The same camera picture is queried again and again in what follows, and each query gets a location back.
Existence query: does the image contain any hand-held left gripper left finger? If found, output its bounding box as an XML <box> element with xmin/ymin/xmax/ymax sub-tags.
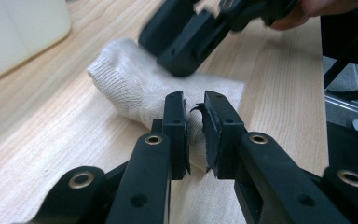
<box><xmin>105</xmin><ymin>91</ymin><xmax>191</xmax><ymax>224</ymax></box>

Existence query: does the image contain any aluminium floor rail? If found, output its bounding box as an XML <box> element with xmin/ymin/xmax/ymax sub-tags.
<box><xmin>324</xmin><ymin>92</ymin><xmax>358</xmax><ymax>121</ymax></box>

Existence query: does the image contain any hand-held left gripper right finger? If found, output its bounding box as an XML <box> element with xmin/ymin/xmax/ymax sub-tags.
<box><xmin>190</xmin><ymin>90</ymin><xmax>352</xmax><ymax>224</ymax></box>

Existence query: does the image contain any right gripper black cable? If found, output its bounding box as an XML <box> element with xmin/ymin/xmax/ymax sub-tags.
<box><xmin>324</xmin><ymin>12</ymin><xmax>358</xmax><ymax>90</ymax></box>

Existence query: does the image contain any beige sock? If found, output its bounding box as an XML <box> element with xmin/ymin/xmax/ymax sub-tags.
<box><xmin>86</xmin><ymin>37</ymin><xmax>247</xmax><ymax>174</ymax></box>

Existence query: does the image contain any white divided storage box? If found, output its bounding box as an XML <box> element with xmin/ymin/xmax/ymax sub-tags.
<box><xmin>0</xmin><ymin>0</ymin><xmax>72</xmax><ymax>89</ymax></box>

